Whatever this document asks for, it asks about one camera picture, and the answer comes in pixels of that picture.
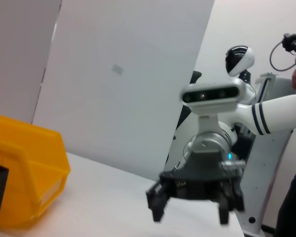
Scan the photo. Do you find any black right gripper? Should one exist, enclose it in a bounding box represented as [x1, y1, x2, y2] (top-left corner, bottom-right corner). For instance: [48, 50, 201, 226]
[146, 150, 246, 225]

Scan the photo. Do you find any bystander in dark clothes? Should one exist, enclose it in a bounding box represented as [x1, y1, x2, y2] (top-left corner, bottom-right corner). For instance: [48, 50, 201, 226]
[273, 157, 296, 237]

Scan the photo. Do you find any yellow plastic bin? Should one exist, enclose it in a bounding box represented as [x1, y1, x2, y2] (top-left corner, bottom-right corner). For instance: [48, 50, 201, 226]
[0, 112, 72, 230]

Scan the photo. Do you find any black handheld device with cable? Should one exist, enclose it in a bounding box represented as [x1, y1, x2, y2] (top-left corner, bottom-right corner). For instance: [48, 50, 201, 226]
[269, 29, 296, 73]

